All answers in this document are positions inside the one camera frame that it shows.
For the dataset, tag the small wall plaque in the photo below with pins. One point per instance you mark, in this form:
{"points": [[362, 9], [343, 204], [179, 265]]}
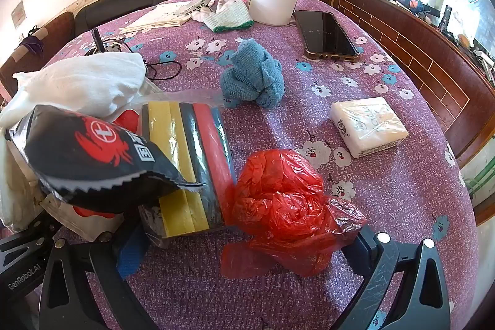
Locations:
{"points": [[17, 15]]}

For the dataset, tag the wooden windowsill cabinet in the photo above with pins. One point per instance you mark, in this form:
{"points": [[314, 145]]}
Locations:
{"points": [[417, 51]]}

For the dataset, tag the white glove green cuff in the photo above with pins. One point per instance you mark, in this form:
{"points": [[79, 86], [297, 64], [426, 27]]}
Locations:
{"points": [[228, 15]]}

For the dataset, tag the black smartphone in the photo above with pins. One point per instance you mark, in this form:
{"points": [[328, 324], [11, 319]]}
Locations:
{"points": [[326, 34]]}

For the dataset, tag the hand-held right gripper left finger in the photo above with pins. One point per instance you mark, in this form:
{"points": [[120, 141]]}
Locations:
{"points": [[129, 252]]}

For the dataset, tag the white box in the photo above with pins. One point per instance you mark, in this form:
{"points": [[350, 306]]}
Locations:
{"points": [[160, 16]]}

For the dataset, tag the red plastic bag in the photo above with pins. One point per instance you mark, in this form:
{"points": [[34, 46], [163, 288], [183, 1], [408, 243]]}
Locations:
{"points": [[284, 206]]}

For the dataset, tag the clutter of small windowsill things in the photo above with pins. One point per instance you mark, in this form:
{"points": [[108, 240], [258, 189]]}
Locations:
{"points": [[437, 7]]}

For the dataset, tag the blue towel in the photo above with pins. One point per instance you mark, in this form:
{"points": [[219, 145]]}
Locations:
{"points": [[253, 76]]}

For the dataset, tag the pack of coloured sponge cloths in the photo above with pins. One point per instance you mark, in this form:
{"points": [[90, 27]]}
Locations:
{"points": [[193, 160]]}

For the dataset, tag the red and white packet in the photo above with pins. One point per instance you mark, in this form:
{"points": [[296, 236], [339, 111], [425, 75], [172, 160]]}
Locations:
{"points": [[91, 221]]}

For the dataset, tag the plastic-wrapped tissue pack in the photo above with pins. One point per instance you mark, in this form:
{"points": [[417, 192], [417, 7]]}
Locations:
{"points": [[367, 125]]}

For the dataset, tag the wooden chair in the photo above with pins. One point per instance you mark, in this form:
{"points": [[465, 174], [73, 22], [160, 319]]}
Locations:
{"points": [[31, 47]]}

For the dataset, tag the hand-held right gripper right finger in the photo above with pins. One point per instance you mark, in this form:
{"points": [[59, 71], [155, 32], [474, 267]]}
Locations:
{"points": [[367, 248]]}

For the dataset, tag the black snack packet red crab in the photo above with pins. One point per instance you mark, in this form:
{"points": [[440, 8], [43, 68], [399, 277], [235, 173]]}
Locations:
{"points": [[92, 156]]}

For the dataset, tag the purple floral tablecloth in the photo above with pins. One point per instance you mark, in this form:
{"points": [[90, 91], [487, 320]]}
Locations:
{"points": [[294, 121]]}

